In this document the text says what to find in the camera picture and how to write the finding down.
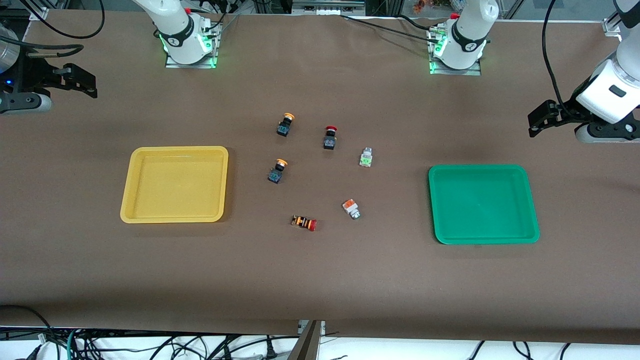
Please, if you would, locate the grey table leg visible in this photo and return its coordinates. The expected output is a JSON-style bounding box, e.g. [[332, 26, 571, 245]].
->
[[289, 320, 327, 360]]

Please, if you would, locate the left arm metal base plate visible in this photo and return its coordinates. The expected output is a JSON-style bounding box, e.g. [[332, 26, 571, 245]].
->
[[428, 25, 483, 77]]

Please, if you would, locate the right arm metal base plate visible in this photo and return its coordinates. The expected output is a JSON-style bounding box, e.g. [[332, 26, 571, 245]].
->
[[164, 20, 218, 70]]

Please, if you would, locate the yellow push button black body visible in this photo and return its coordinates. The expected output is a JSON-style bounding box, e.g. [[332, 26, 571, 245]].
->
[[267, 159, 289, 185], [276, 113, 296, 137]]

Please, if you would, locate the brown table cover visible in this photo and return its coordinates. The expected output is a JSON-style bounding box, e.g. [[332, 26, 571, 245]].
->
[[0, 9, 640, 346]]

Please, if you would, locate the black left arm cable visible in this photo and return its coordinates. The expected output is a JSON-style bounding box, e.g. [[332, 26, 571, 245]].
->
[[542, 0, 577, 114]]

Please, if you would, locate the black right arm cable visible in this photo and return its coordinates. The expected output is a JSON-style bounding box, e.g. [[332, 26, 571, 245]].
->
[[0, 0, 106, 59]]

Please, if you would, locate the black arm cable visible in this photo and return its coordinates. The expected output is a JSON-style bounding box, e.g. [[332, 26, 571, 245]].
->
[[0, 0, 106, 59], [542, 0, 577, 114]]

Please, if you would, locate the black cable on table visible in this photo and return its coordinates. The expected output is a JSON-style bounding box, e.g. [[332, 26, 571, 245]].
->
[[340, 14, 439, 42]]

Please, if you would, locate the grey metal box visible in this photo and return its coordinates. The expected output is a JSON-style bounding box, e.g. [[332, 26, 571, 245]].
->
[[291, 0, 367, 16]]

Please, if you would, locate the black cable bundle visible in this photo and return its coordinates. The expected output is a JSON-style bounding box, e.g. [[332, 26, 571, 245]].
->
[[75, 331, 301, 360]]

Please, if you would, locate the red push button striped body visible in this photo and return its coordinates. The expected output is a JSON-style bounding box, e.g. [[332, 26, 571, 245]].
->
[[291, 214, 318, 232]]

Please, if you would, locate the green plastic tray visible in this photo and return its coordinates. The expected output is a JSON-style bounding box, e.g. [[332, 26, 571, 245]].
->
[[428, 164, 540, 245]]

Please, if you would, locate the yellow plastic tray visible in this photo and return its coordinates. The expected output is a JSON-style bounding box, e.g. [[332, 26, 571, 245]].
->
[[120, 146, 229, 224]]

